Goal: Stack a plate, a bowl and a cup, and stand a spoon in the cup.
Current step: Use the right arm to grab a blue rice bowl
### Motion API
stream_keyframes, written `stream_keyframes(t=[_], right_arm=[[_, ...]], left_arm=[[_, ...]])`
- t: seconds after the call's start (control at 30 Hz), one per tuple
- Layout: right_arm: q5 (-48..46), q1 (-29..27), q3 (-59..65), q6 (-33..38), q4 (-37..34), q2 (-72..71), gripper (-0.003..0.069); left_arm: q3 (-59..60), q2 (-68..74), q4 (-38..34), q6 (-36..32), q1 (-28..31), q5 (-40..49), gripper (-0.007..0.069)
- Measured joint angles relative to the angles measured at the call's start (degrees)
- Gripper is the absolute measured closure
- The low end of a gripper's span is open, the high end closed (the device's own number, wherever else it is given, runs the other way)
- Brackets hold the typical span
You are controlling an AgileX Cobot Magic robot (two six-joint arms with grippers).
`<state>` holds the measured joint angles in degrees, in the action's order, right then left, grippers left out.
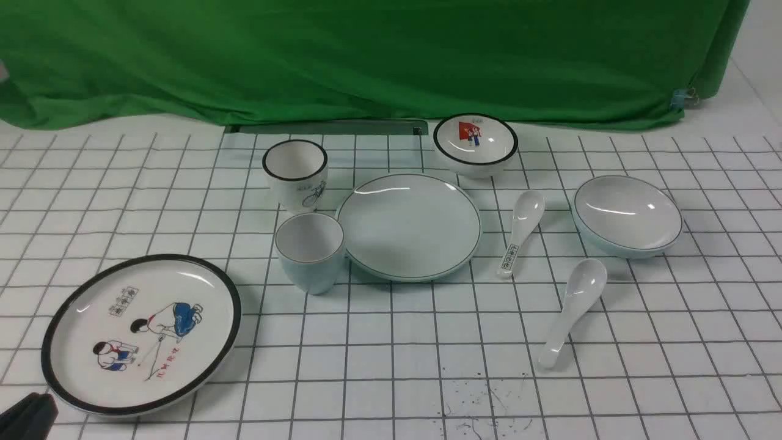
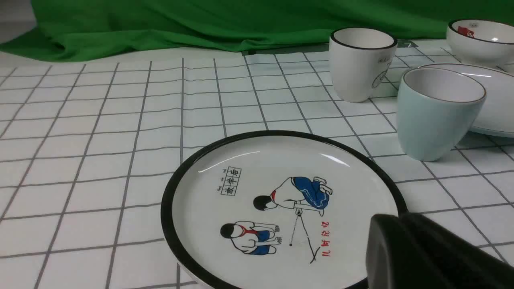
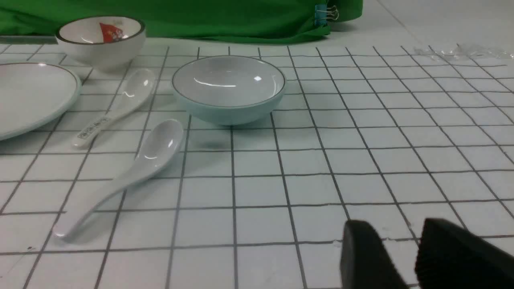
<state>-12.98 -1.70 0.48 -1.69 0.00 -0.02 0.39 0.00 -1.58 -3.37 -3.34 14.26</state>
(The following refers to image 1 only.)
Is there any pale blue plate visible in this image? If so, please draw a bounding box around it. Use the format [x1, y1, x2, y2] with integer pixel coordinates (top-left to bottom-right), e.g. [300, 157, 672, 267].
[336, 173, 483, 282]

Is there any green backdrop cloth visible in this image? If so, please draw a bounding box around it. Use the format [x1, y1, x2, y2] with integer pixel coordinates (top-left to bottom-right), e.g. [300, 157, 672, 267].
[1, 1, 749, 131]

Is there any plain pale blue spoon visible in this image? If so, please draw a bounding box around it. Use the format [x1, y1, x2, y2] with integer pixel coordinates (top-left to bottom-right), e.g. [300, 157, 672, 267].
[537, 258, 608, 370]

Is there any white bowl with black rim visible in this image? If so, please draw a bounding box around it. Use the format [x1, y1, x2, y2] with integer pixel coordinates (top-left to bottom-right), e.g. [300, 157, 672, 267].
[432, 114, 519, 178]

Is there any pale blue bowl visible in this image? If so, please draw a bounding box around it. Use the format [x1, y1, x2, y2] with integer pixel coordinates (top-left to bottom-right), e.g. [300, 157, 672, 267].
[571, 175, 684, 259]

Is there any white illustrated plate black rim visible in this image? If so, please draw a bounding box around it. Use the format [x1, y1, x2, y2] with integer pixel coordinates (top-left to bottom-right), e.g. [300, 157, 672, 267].
[41, 254, 242, 418]

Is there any white cup with black rim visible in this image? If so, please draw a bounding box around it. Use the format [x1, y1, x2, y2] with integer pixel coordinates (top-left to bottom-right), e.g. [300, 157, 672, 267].
[261, 139, 329, 214]

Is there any pale blue cup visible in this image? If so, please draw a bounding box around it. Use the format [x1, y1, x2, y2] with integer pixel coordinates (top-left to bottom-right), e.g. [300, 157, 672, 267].
[274, 212, 345, 295]

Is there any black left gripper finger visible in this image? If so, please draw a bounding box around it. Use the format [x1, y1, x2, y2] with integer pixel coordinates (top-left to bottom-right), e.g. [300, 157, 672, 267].
[1, 392, 59, 440]

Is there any white spoon with printed handle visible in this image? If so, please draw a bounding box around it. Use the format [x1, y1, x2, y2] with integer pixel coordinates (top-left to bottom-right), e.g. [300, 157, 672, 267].
[497, 189, 546, 279]

